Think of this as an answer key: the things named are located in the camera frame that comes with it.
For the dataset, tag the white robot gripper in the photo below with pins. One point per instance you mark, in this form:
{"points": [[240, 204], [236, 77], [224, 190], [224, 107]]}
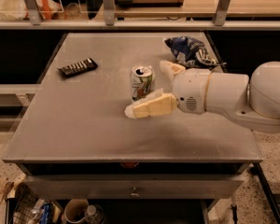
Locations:
{"points": [[190, 89]]}

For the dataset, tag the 7up soda can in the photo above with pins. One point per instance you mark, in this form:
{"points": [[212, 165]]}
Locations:
{"points": [[142, 80]]}

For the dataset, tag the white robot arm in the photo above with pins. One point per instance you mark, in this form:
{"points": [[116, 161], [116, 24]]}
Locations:
{"points": [[252, 102]]}

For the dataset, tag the black rxbar chocolate bar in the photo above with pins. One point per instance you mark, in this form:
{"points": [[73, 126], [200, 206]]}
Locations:
{"points": [[78, 68]]}

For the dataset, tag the blue crumpled chip bag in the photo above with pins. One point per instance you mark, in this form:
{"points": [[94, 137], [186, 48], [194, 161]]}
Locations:
{"points": [[191, 52]]}

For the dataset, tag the round drawer knob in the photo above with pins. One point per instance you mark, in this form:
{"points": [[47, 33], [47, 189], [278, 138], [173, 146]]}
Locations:
{"points": [[134, 194]]}

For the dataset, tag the grey table drawer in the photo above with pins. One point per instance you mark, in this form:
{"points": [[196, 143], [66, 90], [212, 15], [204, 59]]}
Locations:
{"points": [[58, 187]]}

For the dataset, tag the plastic bottle under table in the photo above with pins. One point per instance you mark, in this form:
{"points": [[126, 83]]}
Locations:
{"points": [[95, 214]]}

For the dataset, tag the blue packet in basket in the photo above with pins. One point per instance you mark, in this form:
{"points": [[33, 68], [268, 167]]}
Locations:
{"points": [[47, 214]]}

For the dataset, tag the orange white bag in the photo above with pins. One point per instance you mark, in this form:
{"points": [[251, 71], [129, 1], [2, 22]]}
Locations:
{"points": [[17, 10]]}

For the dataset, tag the metal rail shelf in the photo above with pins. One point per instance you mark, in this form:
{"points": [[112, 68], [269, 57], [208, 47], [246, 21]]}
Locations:
{"points": [[72, 25]]}

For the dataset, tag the middle metal bracket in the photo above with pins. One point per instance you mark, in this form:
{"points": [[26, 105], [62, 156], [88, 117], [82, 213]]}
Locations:
{"points": [[109, 12]]}

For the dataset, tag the metal bracket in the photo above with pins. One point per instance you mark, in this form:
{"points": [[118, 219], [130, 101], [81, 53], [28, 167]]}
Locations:
{"points": [[221, 12], [33, 12], [109, 12]]}

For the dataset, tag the right metal bracket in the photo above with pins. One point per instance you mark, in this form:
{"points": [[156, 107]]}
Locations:
{"points": [[221, 12]]}

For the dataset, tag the left metal bracket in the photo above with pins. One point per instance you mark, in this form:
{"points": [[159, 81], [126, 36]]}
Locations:
{"points": [[33, 12]]}

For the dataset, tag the wire basket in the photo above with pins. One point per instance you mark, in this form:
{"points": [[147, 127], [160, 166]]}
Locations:
{"points": [[19, 208]]}

